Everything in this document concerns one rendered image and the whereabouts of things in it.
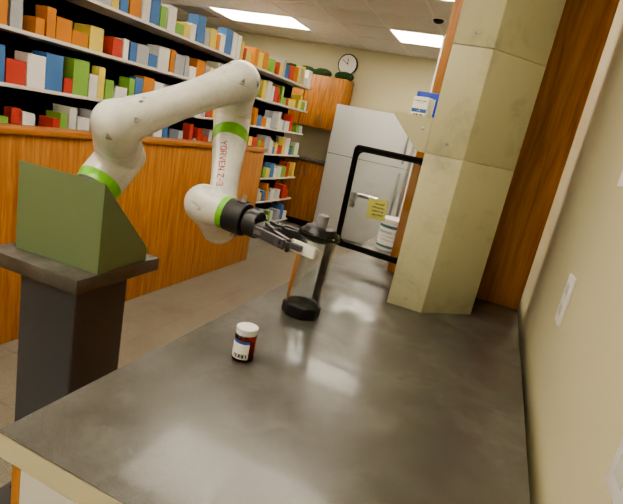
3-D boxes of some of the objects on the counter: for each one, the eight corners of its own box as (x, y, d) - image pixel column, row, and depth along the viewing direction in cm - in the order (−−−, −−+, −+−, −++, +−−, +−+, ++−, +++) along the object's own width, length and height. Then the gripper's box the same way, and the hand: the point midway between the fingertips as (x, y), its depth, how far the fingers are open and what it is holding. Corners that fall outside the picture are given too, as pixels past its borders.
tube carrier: (326, 310, 129) (346, 235, 123) (311, 321, 119) (332, 241, 114) (291, 296, 132) (309, 223, 127) (274, 306, 123) (292, 228, 117)
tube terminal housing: (474, 300, 171) (541, 77, 152) (466, 328, 141) (550, 55, 122) (406, 280, 179) (462, 66, 160) (386, 302, 149) (452, 43, 130)
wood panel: (517, 307, 173) (663, -135, 138) (517, 309, 170) (666, -141, 135) (388, 269, 189) (490, -136, 154) (386, 270, 186) (489, -141, 151)
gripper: (229, 211, 117) (311, 243, 110) (269, 204, 136) (341, 232, 129) (222, 239, 119) (302, 273, 112) (263, 229, 139) (333, 257, 132)
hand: (314, 247), depth 121 cm, fingers closed on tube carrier, 9 cm apart
